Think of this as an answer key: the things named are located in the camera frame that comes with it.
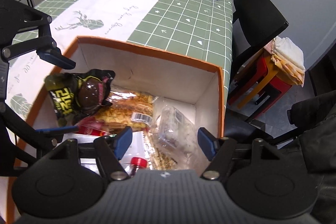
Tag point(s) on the black chair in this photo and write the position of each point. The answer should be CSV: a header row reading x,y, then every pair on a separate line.
x,y
257,11

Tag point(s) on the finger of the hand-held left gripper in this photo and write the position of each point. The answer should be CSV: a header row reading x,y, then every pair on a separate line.
x,y
59,60
52,130

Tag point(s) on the dark chocolate snack packet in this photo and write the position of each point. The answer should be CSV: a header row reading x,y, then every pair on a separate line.
x,y
89,92

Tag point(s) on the small clear snack packet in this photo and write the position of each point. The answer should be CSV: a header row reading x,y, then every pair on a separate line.
x,y
176,129

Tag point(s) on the beige paper bags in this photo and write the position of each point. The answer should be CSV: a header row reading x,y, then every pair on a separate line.
x,y
288,73

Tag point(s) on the dark jacket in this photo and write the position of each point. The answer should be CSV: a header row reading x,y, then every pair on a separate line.
x,y
315,134

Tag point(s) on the red plastic stool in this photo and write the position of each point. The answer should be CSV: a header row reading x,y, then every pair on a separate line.
x,y
270,74

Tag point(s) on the white folded cloth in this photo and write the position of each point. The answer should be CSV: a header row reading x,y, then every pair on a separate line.
x,y
288,53

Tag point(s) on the clear packet with red cap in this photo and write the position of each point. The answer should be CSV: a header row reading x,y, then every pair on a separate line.
x,y
138,162

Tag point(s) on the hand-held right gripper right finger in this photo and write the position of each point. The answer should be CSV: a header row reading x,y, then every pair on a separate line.
x,y
206,144

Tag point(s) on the orange cardboard box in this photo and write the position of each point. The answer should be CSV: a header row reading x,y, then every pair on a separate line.
x,y
157,66

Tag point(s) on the green checked tablecloth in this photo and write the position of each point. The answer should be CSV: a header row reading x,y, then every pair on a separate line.
x,y
178,22

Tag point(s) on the yellow pastry packet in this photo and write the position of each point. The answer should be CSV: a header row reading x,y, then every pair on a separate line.
x,y
123,108

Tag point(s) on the red snack packet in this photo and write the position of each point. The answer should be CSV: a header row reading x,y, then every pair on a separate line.
x,y
90,129

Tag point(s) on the white puffed rice packet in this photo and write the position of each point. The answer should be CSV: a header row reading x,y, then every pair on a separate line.
x,y
162,158

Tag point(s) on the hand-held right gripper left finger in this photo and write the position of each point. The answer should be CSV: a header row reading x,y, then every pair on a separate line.
x,y
124,141

